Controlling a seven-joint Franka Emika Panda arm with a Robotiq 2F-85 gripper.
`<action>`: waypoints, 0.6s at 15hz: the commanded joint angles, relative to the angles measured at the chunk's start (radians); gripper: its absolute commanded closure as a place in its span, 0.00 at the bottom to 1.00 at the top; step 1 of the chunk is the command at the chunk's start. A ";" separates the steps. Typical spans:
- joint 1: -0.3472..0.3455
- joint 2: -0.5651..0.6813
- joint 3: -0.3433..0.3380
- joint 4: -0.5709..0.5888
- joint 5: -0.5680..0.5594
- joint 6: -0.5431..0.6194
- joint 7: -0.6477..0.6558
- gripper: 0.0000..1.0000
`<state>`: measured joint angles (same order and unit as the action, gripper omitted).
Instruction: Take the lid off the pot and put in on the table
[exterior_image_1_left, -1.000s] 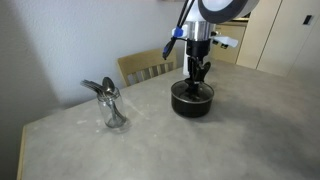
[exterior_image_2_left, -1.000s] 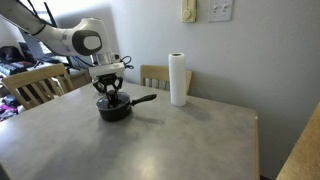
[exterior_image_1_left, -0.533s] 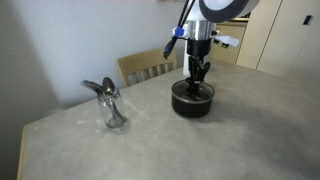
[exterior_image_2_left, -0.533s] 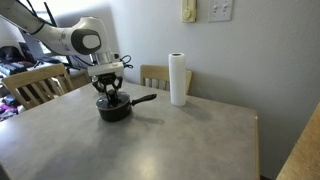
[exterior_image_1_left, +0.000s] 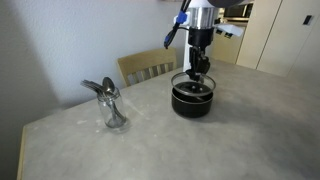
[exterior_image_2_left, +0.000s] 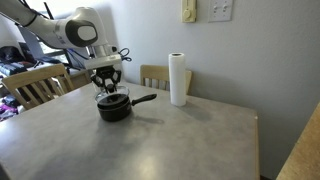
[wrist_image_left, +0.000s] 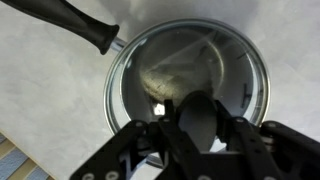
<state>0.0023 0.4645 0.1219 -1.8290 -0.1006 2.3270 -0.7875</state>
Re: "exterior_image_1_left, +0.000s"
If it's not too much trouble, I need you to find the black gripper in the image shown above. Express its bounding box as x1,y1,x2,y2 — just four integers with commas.
186,28,213,84

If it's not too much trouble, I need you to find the glass pot lid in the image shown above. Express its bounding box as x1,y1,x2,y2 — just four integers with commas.
171,72,216,97

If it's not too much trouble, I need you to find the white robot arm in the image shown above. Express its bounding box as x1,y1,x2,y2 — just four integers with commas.
164,0,244,81

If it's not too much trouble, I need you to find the black cooking pot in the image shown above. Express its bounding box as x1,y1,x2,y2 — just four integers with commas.
171,88,213,118

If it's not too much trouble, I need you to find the wooden chair behind table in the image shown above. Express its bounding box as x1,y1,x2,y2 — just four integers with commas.
117,47,177,86

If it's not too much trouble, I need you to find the metal spoon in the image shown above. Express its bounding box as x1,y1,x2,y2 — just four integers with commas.
102,77,124,120

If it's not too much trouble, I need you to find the glass jar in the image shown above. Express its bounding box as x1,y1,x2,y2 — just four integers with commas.
97,88,127,128

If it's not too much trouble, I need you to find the beige cabinet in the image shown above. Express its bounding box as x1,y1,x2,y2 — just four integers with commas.
209,0,320,79

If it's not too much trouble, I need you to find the metal fork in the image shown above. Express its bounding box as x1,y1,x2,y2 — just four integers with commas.
80,80,104,96

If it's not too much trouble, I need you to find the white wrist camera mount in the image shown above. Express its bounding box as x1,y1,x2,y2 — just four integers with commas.
215,23,244,38

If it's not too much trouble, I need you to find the blue black cable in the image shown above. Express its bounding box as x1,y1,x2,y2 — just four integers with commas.
163,0,193,50

